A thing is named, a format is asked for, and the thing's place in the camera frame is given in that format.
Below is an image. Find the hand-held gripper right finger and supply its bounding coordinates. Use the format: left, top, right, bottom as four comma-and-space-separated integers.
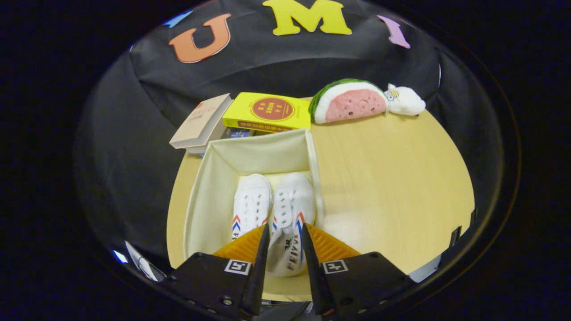
302, 222, 414, 317

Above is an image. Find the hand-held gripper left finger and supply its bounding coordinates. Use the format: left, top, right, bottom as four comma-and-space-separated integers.
165, 222, 271, 320

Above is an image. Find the beige book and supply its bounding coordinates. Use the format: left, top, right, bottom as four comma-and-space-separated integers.
169, 93, 234, 150

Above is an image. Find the grey and white sneaker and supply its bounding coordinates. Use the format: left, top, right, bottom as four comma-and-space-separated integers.
124, 240, 167, 283

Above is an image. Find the blue book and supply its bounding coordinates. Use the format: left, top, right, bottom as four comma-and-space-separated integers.
220, 127, 257, 140

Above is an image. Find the grey book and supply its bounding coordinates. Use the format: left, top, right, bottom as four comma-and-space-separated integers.
185, 126, 228, 157

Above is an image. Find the white canvas shoe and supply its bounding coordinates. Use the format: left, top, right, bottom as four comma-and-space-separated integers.
231, 173, 273, 242
266, 172, 318, 278

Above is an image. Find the cream fabric storage box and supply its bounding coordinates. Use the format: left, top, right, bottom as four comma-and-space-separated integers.
182, 128, 325, 303

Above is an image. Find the small white plush toy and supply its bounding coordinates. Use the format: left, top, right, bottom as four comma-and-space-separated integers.
384, 83, 427, 118

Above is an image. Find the watermelon slice plush toy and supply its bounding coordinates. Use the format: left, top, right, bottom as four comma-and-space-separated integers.
308, 78, 388, 125

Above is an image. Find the yellow book with red circle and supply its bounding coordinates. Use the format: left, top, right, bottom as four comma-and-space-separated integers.
221, 91, 312, 133

